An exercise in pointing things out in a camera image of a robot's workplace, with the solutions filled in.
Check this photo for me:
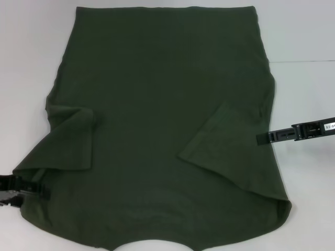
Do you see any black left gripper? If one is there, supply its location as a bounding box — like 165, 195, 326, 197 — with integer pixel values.
0, 174, 52, 209

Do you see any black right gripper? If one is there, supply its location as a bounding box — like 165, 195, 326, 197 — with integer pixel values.
256, 116, 335, 145

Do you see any dark green shirt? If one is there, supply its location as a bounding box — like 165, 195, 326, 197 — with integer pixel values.
12, 5, 293, 251

